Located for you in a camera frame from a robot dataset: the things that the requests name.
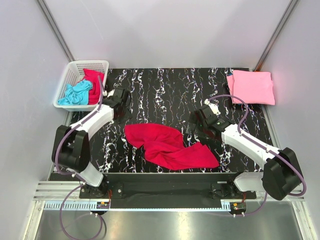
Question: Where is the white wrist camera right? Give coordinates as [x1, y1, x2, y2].
[204, 99, 221, 116]

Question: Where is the red t shirt in basket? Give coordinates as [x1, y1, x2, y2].
[83, 68, 105, 105]

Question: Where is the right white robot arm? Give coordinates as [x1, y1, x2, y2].
[188, 103, 306, 201]

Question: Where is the red t shirt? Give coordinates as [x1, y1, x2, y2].
[83, 68, 105, 105]
[124, 123, 220, 171]

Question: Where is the aluminium rail frame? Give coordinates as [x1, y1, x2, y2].
[23, 159, 320, 240]

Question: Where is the cyan t shirt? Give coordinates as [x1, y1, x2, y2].
[57, 80, 93, 106]

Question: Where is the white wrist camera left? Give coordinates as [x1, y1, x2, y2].
[102, 89, 115, 98]

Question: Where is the folded pink t shirt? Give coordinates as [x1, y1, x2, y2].
[226, 70, 276, 106]

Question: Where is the white plastic basket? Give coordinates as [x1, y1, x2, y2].
[53, 60, 109, 112]

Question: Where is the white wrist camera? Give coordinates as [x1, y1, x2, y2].
[204, 99, 221, 116]
[102, 89, 115, 98]

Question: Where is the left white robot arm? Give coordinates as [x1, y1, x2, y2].
[51, 88, 132, 198]

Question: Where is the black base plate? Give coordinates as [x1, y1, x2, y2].
[79, 172, 256, 211]

